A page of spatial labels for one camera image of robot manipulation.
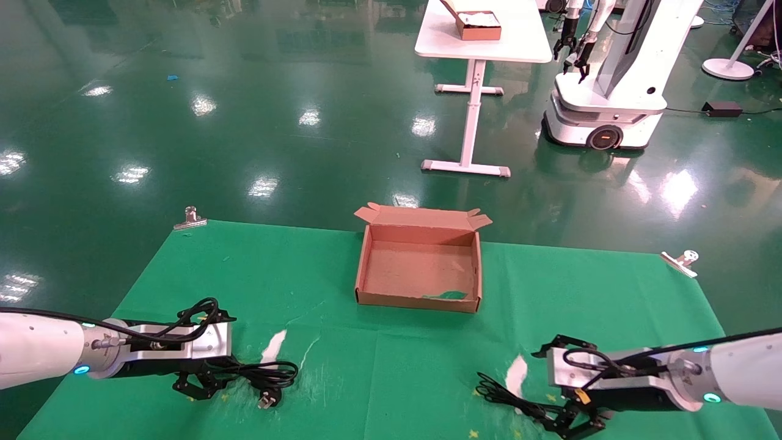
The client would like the thin black cable with adapter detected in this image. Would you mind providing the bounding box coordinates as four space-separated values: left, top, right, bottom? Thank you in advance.
475 373 566 428

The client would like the blue cable bundle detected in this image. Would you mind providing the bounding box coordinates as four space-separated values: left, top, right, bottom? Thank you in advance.
703 0 741 26

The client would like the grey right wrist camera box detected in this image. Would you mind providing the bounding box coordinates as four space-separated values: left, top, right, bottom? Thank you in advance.
547 347 673 392

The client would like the white table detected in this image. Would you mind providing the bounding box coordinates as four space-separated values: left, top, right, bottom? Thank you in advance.
415 0 554 178

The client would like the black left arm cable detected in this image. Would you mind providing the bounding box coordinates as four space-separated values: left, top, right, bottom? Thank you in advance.
0 298 237 344

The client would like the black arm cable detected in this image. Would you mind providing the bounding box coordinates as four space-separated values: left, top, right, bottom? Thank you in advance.
532 327 782 375
0 298 237 344

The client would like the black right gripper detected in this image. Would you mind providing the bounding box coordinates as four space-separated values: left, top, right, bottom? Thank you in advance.
536 388 682 440

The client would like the black power cable with plug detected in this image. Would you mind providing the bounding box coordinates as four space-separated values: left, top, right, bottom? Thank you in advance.
205 359 300 409

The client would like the small brown cardboard box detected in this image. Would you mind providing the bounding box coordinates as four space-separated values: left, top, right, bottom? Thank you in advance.
440 0 503 42

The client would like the white wheeled robot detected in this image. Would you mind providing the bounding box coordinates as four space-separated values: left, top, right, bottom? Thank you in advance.
543 0 704 151

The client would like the green table cloth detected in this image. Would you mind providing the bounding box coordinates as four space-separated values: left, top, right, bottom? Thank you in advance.
17 220 777 440

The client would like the thin black floor cable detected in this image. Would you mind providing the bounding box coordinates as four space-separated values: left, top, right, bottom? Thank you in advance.
665 107 782 117

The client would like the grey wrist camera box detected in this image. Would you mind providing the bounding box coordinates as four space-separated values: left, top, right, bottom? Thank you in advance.
119 321 233 361
547 347 673 392

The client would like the metal cloth clip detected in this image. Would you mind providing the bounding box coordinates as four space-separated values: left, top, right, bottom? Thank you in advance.
660 250 700 279
174 206 208 231

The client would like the white stand with round base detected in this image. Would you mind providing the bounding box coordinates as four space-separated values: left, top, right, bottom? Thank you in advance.
702 0 777 81

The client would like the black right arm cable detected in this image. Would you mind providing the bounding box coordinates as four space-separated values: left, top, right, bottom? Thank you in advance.
532 327 782 375

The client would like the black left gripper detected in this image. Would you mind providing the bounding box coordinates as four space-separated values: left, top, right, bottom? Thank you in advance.
113 357 240 402

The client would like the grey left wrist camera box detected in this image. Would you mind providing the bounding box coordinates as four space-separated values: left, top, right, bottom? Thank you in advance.
119 321 233 361

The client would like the black power adapter brick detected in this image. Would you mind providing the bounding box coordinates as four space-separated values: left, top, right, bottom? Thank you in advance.
703 101 743 119

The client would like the open brown cardboard box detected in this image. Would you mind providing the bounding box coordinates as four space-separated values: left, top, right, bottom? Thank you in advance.
354 203 493 313

